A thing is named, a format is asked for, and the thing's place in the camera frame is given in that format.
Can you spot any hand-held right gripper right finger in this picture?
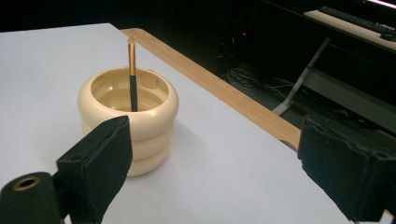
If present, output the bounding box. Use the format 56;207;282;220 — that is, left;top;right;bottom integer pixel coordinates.
297;115;396;224

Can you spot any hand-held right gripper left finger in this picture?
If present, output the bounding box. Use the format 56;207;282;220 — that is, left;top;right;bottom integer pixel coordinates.
55;115;134;224

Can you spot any cream ribbed pen holder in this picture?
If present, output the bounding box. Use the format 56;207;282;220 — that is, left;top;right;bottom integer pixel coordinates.
77;66;180;177

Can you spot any black pencil with gold end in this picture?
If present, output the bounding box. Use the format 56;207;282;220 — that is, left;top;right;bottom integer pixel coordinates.
127;36;139;113

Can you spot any white table board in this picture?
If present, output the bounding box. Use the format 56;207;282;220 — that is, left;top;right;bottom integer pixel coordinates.
0;22;388;224

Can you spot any light wooden desk top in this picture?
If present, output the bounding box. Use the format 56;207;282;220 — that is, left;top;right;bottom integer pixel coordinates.
303;8;396;52

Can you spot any black keyboard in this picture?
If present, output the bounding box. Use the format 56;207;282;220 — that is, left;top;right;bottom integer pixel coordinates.
318;5;396;35

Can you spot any white metal desk frame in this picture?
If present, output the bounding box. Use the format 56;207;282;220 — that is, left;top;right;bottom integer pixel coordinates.
272;36;396;134

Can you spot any bundle of floor cables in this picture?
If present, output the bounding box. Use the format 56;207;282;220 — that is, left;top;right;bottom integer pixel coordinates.
218;64;302;96

